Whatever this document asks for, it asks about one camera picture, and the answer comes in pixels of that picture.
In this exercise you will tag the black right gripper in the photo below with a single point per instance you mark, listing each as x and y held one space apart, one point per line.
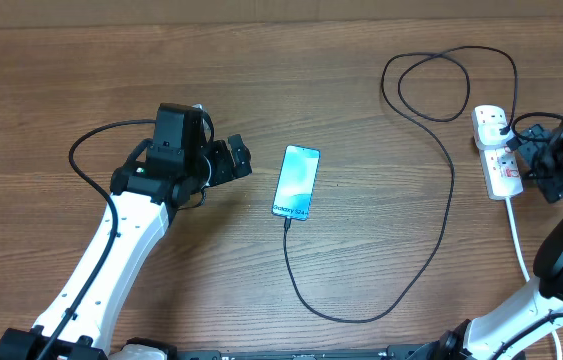
557 185

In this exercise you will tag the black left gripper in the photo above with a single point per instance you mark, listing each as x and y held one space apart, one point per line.
223 167

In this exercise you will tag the Galaxy S24+ smartphone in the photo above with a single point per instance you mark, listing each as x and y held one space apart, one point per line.
296 183

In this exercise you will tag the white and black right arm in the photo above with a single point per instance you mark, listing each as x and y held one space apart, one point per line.
536 310

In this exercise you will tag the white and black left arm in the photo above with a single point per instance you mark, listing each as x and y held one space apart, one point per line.
156 181

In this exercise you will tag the white charger plug adapter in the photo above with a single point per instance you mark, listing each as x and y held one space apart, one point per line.
490 137

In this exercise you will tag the white power strip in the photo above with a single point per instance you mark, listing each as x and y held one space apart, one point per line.
500 167

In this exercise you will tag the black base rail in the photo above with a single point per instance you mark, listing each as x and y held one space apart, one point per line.
393 352

